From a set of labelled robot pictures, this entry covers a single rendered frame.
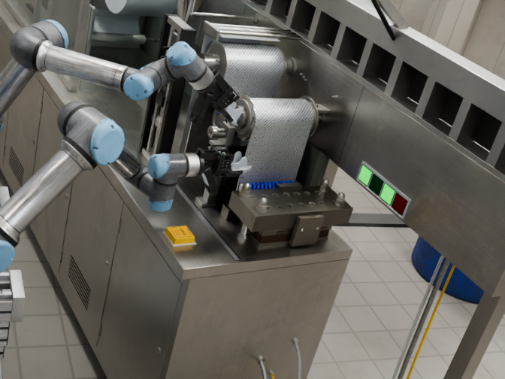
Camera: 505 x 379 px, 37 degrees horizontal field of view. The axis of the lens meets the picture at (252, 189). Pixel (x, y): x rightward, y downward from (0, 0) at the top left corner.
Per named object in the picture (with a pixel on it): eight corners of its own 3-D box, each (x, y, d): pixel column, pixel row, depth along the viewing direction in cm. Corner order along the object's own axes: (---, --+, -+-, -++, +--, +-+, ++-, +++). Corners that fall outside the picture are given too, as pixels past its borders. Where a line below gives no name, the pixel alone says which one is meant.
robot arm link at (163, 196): (154, 194, 250) (160, 165, 245) (176, 211, 244) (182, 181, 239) (135, 199, 244) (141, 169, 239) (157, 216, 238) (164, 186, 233)
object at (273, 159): (237, 186, 255) (249, 137, 247) (293, 183, 268) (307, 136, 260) (237, 186, 255) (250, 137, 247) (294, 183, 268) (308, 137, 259)
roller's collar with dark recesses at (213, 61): (195, 67, 264) (198, 50, 261) (210, 68, 267) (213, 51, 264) (203, 74, 259) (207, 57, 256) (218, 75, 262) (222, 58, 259)
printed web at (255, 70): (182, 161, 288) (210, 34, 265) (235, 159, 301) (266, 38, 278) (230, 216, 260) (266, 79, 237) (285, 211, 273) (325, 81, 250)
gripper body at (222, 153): (237, 155, 243) (204, 156, 236) (231, 178, 247) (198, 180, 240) (225, 144, 248) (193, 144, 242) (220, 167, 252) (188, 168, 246)
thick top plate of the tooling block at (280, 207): (228, 205, 252) (232, 190, 250) (322, 198, 274) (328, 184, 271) (251, 231, 241) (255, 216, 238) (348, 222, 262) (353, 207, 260)
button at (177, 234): (164, 233, 241) (166, 226, 240) (184, 231, 245) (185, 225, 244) (173, 245, 236) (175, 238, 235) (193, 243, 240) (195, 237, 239)
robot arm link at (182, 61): (164, 45, 226) (188, 34, 223) (184, 68, 234) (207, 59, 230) (161, 64, 221) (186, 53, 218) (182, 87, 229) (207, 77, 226)
